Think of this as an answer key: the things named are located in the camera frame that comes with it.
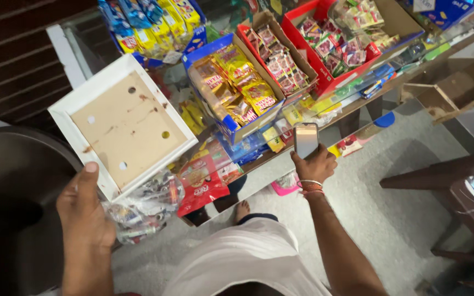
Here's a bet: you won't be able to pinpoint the person's left hand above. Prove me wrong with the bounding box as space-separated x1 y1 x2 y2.
56 161 117 251

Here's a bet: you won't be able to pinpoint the black smartphone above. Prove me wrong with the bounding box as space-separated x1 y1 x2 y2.
293 123 320 160

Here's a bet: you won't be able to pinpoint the person's white shirt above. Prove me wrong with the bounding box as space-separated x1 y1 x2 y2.
163 218 332 296

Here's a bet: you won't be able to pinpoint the dark wooden table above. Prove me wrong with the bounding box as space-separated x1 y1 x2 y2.
380 149 474 268

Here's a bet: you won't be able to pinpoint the clear bag of small items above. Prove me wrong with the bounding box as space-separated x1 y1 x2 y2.
101 169 186 246

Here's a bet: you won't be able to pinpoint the blue carton with hanging strips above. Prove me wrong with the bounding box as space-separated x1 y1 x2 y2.
109 0 208 69

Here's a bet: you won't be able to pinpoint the strips of blue yellow packets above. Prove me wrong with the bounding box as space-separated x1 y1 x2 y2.
98 0 201 56

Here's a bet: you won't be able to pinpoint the dark blue printed carton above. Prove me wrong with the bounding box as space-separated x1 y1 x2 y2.
404 0 474 30

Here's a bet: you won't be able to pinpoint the pile of red green sachets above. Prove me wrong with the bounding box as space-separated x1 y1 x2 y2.
299 0 400 77

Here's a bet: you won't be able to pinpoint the person's right hand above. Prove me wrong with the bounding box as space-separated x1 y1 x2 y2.
290 143 338 192

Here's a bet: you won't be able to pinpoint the pile of gold yellow packets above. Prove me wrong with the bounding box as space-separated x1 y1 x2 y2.
190 43 279 126

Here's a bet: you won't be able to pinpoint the person's dark trouser hem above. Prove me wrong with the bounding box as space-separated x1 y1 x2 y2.
237 213 279 226

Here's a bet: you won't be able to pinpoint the glass display counter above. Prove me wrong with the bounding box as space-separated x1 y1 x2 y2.
48 12 474 227

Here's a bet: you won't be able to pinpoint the brown carton with red edge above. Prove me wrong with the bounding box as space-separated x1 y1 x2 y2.
236 11 319 99

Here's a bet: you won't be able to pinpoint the pink plastic packet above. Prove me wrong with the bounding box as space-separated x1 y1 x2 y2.
271 170 302 197

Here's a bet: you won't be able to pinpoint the small yellow box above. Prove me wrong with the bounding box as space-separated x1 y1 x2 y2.
262 127 286 153

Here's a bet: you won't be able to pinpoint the large red carton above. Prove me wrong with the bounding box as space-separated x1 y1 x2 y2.
281 0 425 98

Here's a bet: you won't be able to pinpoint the blue carton with brown inside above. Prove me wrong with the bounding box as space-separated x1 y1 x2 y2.
181 33 286 145

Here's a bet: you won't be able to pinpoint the red and green snack packet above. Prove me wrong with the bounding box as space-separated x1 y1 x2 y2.
208 142 244 186

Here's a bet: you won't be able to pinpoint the orange thread bracelet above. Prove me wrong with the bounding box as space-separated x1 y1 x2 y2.
301 184 326 196

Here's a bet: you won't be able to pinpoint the person's foot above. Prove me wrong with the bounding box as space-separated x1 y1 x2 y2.
233 200 251 224

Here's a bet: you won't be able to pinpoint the white cardboard tray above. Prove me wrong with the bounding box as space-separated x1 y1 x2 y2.
48 53 198 202

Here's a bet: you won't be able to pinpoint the red and white packet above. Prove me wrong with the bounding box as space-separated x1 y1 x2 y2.
336 135 363 158

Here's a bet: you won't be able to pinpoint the brown slatted shutter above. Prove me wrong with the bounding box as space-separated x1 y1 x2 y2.
0 0 98 125

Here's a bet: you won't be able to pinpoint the jar with blue lid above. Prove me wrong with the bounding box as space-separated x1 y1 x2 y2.
358 111 396 142

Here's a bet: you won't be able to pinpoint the stack of blue packets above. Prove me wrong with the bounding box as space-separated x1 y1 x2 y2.
214 132 269 166

